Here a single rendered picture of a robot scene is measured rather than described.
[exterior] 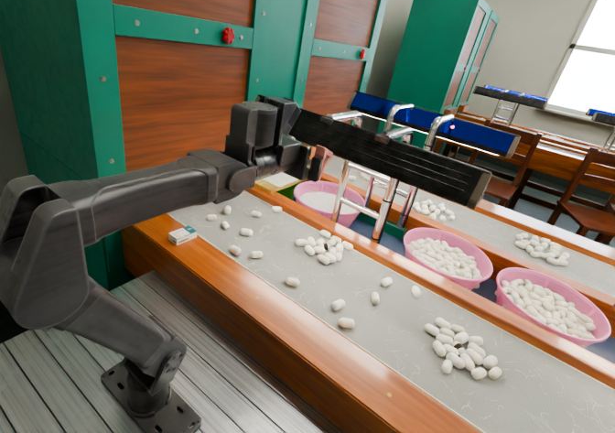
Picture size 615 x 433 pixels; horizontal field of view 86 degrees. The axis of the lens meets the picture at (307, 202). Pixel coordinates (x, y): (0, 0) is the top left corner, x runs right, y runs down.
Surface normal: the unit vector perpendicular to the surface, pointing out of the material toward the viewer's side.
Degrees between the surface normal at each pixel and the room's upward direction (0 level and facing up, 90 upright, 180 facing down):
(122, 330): 89
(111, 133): 90
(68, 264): 90
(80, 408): 0
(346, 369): 0
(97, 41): 90
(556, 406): 0
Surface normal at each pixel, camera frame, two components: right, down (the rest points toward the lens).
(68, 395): 0.17, -0.88
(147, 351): 0.73, 0.28
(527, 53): -0.56, 0.29
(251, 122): 0.81, 0.38
